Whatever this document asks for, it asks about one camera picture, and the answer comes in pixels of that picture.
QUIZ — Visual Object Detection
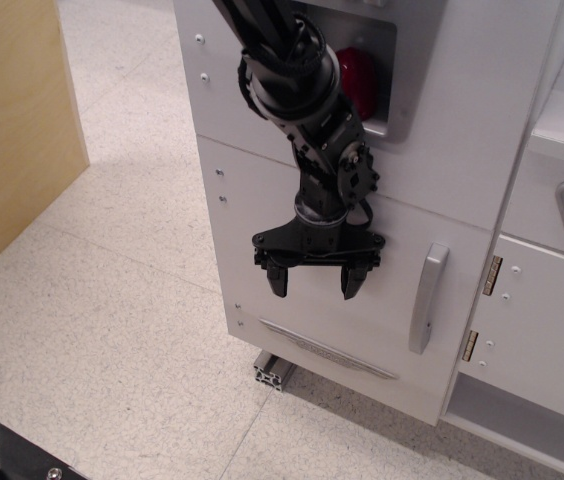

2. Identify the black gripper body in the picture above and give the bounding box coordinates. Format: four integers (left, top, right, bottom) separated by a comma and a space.
252, 218, 386, 272

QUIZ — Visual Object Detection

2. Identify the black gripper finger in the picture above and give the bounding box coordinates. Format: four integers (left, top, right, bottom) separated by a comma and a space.
266, 259, 289, 298
341, 263, 369, 300

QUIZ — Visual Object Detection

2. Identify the white low fridge door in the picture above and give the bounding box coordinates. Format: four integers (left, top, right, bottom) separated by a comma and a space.
198, 138, 489, 424

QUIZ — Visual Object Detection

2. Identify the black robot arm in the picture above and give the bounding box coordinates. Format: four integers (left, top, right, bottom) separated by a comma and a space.
215, 1, 385, 299

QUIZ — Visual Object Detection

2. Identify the white toy fridge cabinet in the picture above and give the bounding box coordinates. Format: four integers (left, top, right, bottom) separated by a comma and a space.
171, 0, 563, 428

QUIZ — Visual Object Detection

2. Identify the aluminium extrusion foot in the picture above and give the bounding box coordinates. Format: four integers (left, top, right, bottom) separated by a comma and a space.
253, 350, 297, 392

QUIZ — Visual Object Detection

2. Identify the lower brass oven hinge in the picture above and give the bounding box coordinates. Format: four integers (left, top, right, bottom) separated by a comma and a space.
462, 330, 479, 362

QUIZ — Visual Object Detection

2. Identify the brass oven hinge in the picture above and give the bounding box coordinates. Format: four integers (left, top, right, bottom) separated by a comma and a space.
482, 255, 503, 296
462, 330, 479, 362

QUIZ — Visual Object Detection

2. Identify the upper brass oven hinge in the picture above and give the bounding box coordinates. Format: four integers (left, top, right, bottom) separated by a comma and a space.
482, 255, 503, 296

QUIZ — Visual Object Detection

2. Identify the red toy cup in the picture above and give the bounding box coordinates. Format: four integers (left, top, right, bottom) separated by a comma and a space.
336, 47, 378, 120

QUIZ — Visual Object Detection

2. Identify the white toy oven cabinet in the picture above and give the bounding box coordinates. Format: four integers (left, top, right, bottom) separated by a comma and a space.
441, 0, 564, 480

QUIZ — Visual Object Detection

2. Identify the plywood board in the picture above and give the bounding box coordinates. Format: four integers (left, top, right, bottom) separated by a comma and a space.
0, 1, 89, 253

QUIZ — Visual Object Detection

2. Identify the grey fridge door handle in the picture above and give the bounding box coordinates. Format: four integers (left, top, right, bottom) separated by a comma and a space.
408, 243, 450, 355

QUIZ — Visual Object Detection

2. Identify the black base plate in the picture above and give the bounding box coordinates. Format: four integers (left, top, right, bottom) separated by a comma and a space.
0, 425, 87, 479

